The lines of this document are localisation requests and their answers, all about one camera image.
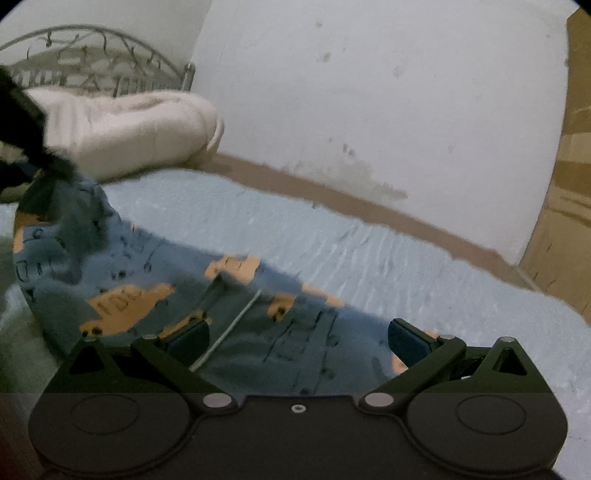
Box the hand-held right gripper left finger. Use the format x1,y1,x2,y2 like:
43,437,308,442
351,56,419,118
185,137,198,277
46,318,238,413

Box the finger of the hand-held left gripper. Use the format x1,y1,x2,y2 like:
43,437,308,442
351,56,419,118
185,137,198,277
0,67,77,182

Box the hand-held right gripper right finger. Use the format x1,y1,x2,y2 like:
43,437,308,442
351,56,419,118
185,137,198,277
359,318,546,413

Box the blue car print pants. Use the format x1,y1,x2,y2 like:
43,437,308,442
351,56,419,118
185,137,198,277
13,178,444,398

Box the light blue quilted blanket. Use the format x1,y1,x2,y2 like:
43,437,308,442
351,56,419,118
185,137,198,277
0,168,591,418

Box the cream rolled comforter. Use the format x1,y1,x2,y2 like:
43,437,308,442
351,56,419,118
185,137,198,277
23,88,225,183

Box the grey metal bed headboard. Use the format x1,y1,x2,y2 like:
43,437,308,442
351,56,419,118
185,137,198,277
0,25,197,100

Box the plywood panel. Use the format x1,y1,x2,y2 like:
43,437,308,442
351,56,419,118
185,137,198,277
517,9,591,324

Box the brown wooden bed frame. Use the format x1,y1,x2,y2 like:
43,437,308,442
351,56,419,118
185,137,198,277
185,152,541,291

